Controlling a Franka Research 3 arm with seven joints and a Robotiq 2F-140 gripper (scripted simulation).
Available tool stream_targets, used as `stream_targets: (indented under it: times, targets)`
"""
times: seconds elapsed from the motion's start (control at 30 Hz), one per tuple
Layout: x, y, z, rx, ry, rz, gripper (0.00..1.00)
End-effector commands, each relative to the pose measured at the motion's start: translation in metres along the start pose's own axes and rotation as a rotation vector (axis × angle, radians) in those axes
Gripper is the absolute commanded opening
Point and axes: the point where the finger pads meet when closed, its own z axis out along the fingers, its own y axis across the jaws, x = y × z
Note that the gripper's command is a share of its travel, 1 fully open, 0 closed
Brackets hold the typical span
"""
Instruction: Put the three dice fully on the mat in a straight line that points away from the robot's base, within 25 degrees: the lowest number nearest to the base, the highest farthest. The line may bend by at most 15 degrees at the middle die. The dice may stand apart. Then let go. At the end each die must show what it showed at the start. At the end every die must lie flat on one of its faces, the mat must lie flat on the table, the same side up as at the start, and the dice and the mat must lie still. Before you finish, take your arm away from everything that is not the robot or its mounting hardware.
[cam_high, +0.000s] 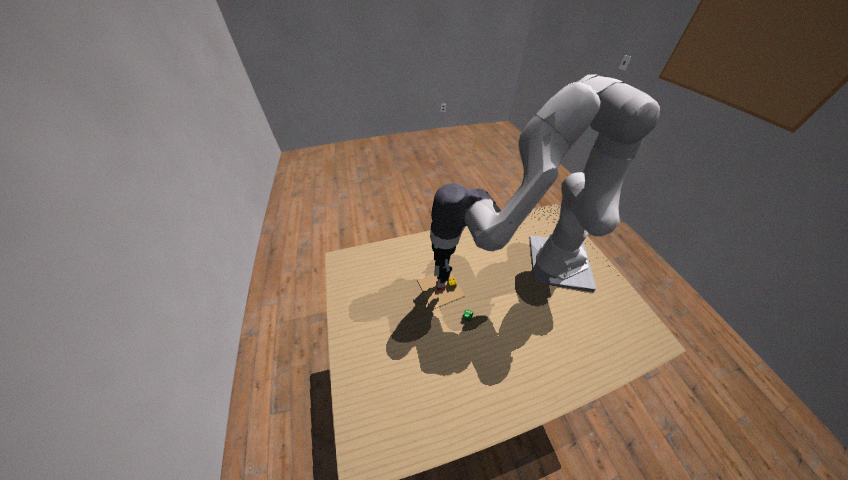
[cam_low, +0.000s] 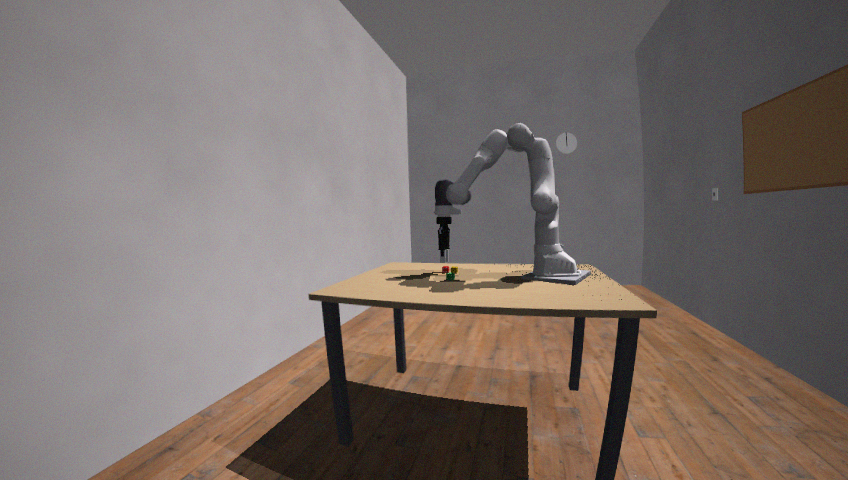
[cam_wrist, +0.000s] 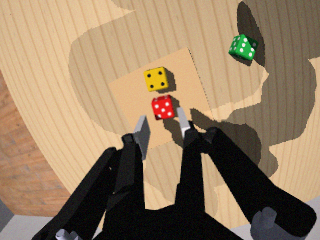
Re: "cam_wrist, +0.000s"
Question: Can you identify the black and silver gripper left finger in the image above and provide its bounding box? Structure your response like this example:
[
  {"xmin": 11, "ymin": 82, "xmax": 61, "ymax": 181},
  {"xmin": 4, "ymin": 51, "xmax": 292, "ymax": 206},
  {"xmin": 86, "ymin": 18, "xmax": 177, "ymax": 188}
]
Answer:
[{"xmin": 31, "ymin": 115, "xmax": 151, "ymax": 240}]

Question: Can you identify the green die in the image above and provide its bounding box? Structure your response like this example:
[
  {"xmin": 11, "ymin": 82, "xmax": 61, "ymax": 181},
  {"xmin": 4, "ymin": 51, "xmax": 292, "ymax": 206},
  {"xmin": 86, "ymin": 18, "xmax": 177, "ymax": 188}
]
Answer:
[{"xmin": 228, "ymin": 34, "xmax": 259, "ymax": 61}]

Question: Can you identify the yellow die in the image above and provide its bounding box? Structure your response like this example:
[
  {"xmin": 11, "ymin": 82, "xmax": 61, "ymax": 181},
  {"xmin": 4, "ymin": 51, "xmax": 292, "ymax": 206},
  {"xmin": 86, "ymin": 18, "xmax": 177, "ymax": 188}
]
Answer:
[{"xmin": 143, "ymin": 66, "xmax": 168, "ymax": 92}]

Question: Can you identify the red die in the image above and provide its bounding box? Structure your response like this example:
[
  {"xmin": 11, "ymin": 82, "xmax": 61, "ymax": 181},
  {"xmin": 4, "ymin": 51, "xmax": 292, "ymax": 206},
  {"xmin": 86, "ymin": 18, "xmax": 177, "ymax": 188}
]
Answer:
[{"xmin": 151, "ymin": 95, "xmax": 175, "ymax": 120}]

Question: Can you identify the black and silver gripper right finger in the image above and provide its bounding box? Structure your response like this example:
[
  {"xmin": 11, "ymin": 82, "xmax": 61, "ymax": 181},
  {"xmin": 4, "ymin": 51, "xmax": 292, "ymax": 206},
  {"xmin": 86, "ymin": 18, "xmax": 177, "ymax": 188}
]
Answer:
[{"xmin": 167, "ymin": 107, "xmax": 317, "ymax": 240}]

